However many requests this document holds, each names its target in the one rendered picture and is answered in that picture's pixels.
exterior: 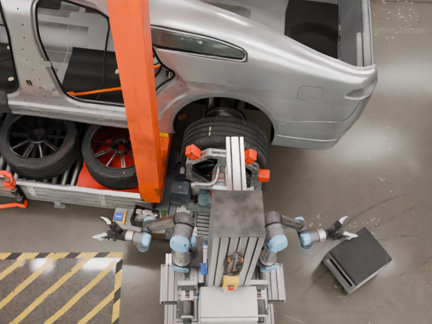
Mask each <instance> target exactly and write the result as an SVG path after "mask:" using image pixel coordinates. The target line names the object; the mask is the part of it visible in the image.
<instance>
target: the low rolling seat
mask: <svg viewBox="0 0 432 324"><path fill-rule="evenodd" d="M354 234H356V235H358V236H357V237H353V238H351V239H350V240H348V239H347V238H346V239H345V240H344V241H342V242H341V243H339V244H338V245H336V246H335V247H333V248H332V249H330V251H328V252H327V254H326V255H325V256H324V258H323V260H321V264H323V265H324V266H327V267H328V268H329V270H330V271H331V272H332V274H333V275H334V276H335V277H336V278H337V280H338V281H339V282H340V284H341V285H342V286H343V287H344V288H345V290H344V293H343V294H344V295H345V296H346V295H347V294H350V293H352V292H353V291H354V290H356V289H357V288H358V287H360V286H361V285H363V284H364V283H365V282H367V281H368V280H369V279H371V278H372V277H373V276H375V275H376V274H377V273H379V272H380V271H382V270H383V269H384V268H385V267H386V266H387V265H388V264H389V263H390V262H391V261H392V257H391V256H390V255H389V254H388V253H387V252H386V250H385V249H384V248H383V247H382V246H381V245H380V243H379V242H378V241H377V240H376V239H375V237H374V236H373V235H372V234H371V233H370V232H369V231H368V230H367V228H366V227H363V228H361V229H360V230H358V231H357V232H355V233H354Z"/></svg>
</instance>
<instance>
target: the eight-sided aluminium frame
mask: <svg viewBox="0 0 432 324"><path fill-rule="evenodd" d="M222 154H226V150H221V149H215V148H206V150H203V151H201V156H200V158H199V159H196V160H192V159H190V158H189V157H187V160H186V178H187V179H189V180H191V181H193V182H194V181H197V182H201V183H210V182H211V181H209V180H207V179H205V178H204V177H202V176H200V175H199V174H197V173H195V172H194V171H192V165H194V164H196V163H199V162H201V161H204V160H206V159H210V158H213V159H223V160H226V155H222ZM245 167H246V168H248V169H249V170H250V171H252V174H251V187H254V186H255V185H256V182H257V177H258V172H259V164H258V163H255V162H252V163H250V164H247V163H245Z"/></svg>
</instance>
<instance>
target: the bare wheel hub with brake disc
mask: <svg viewBox="0 0 432 324"><path fill-rule="evenodd" d="M206 116H210V117H214V116H215V117H216V116H218V117H219V116H222V117H223V116H224V117H232V118H238V119H240V120H244V121H245V119H244V117H243V115H242V114H241V113H240V112H238V111H236V110H234V109H230V108H227V107H218V108H214V109H212V110H210V111H208V112H207V113H206ZM206 116H205V117H206Z"/></svg>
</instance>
